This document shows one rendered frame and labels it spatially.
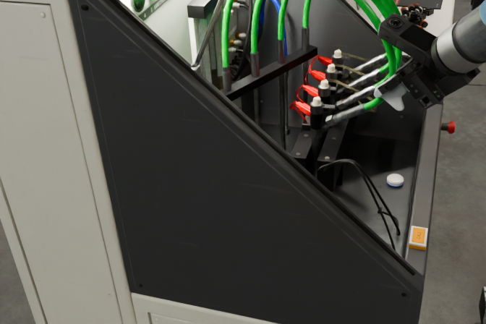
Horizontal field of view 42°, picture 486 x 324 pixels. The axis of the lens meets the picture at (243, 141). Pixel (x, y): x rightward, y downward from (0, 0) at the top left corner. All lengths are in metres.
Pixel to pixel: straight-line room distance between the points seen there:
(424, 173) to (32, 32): 0.84
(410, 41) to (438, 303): 1.52
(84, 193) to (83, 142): 0.12
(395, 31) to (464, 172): 2.07
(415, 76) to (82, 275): 0.79
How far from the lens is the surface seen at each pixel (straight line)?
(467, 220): 2.82
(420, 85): 1.08
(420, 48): 1.05
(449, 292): 2.49
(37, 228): 1.37
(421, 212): 1.29
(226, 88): 1.38
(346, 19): 1.59
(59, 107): 1.14
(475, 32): 0.96
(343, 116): 1.24
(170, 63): 0.99
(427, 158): 1.45
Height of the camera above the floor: 1.75
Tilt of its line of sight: 33 degrees down
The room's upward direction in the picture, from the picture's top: 4 degrees counter-clockwise
